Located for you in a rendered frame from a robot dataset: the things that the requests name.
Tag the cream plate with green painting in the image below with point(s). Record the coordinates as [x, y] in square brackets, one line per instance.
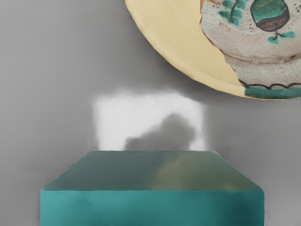
[188, 42]

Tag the teal block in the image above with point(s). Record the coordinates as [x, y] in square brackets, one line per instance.
[141, 188]

